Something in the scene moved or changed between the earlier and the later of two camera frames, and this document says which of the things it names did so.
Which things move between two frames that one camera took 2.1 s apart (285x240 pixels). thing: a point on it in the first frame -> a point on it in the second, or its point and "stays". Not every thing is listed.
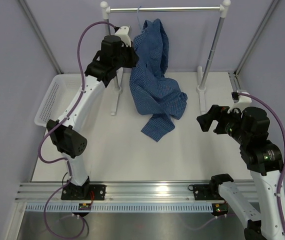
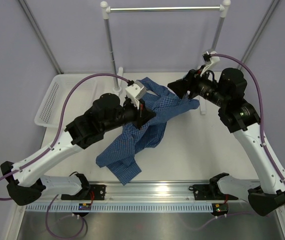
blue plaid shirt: (151, 93) -> (120, 158)
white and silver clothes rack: (202, 80) stays
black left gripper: (133, 58) -> (143, 115)
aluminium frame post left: (41, 35) stays
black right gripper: (205, 120) -> (182, 86)
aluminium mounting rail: (31, 193) stays
